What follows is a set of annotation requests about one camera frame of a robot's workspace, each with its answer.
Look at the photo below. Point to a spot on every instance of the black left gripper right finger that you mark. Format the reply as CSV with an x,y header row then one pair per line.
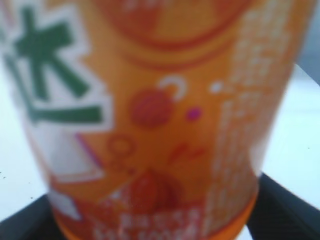
x,y
280,215

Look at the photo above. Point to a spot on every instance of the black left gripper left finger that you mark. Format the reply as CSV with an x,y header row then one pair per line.
x,y
34,222

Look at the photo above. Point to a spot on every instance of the orange drink plastic bottle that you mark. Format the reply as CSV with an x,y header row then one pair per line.
x,y
149,119

